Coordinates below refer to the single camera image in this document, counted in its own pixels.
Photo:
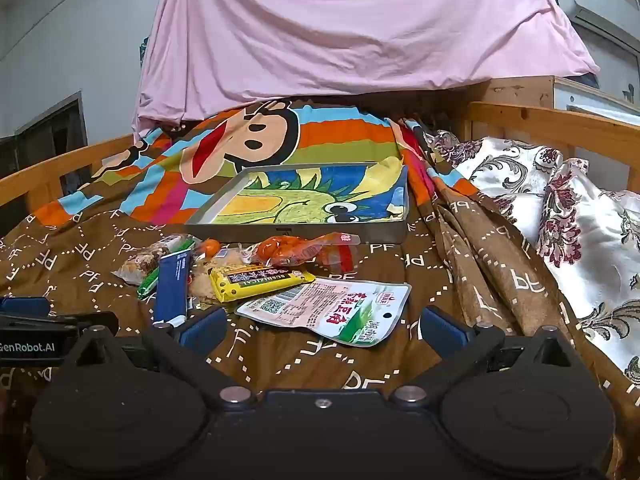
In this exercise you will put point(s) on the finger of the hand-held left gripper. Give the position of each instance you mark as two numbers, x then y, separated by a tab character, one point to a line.
22	306

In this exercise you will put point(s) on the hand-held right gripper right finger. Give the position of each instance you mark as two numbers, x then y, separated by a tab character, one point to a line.
442	330

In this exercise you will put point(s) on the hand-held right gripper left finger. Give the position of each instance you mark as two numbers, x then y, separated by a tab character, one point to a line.
202	332

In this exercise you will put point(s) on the rice crisp snack packet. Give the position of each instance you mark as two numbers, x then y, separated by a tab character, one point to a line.
202	287

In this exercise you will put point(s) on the blue snack packet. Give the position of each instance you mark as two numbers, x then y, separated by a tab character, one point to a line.
172	285

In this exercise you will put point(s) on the yellow snack packet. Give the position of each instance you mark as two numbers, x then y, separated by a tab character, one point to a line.
250	282

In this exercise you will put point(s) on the green sausage stick packet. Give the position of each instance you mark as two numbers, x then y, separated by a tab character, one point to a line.
149	282

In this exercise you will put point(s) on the mandarin orange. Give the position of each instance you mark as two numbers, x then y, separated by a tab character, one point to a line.
211	247

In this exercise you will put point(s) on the clear nut bar packet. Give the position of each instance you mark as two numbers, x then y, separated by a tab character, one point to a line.
145	260

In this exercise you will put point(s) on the orange red snack packet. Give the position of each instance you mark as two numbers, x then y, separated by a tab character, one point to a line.
285	250

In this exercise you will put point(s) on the white green snack packet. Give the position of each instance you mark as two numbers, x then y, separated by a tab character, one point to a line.
325	310

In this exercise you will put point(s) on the metal tray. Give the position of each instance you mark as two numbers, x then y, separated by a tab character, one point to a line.
300	232

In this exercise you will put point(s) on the brown printed monkey blanket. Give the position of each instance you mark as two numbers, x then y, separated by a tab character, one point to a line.
310	360

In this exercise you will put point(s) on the white floral quilt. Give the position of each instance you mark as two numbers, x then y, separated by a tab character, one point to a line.
590	240

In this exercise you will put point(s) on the wooden cabinet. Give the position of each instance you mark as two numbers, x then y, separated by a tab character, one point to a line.
515	91

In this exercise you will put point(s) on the teal patterned cloth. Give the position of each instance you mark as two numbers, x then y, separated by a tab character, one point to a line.
144	52

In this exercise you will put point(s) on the pink bed sheet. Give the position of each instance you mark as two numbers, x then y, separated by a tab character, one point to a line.
350	25

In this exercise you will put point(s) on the wooden bed frame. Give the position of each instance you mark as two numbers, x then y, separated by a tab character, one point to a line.
525	117

